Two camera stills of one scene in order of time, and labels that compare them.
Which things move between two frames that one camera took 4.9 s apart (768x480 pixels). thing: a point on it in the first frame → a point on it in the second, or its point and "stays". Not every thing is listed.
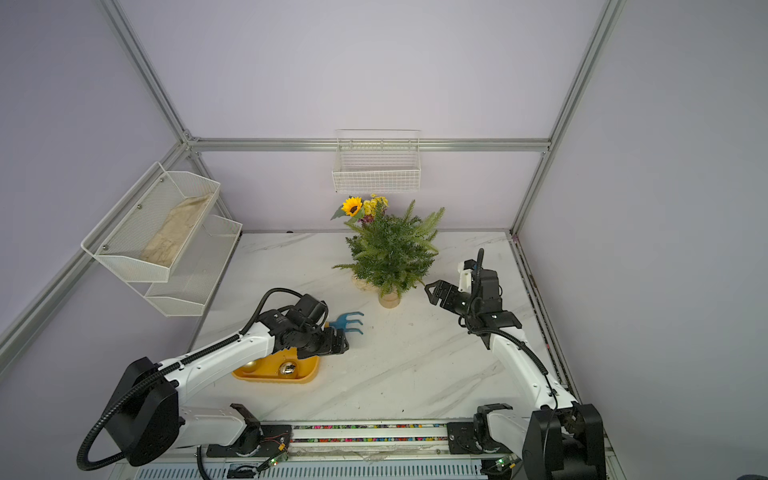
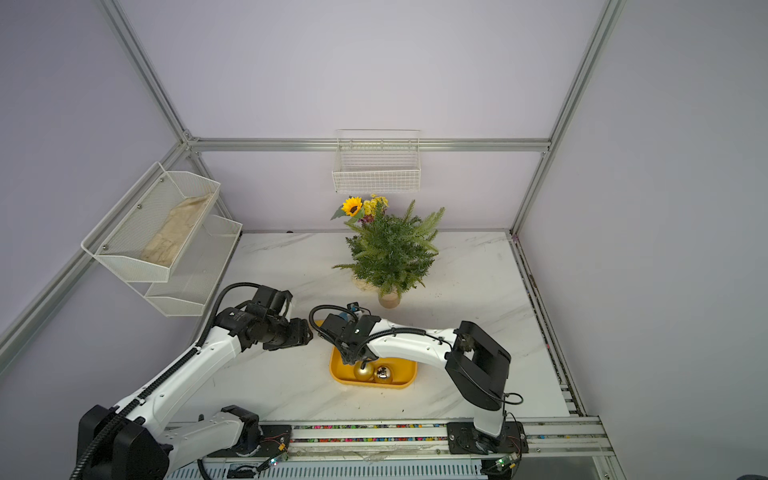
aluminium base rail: [358, 450] stays
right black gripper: [443, 287] → [348, 356]
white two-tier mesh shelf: [162, 239] stays
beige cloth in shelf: [177, 229] stays
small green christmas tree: [391, 253] stays
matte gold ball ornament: [250, 367] → [363, 374]
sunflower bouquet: [362, 210] stays
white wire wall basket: [372, 161] stays
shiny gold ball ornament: [287, 368] → [383, 373]
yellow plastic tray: [307, 368] → [404, 372]
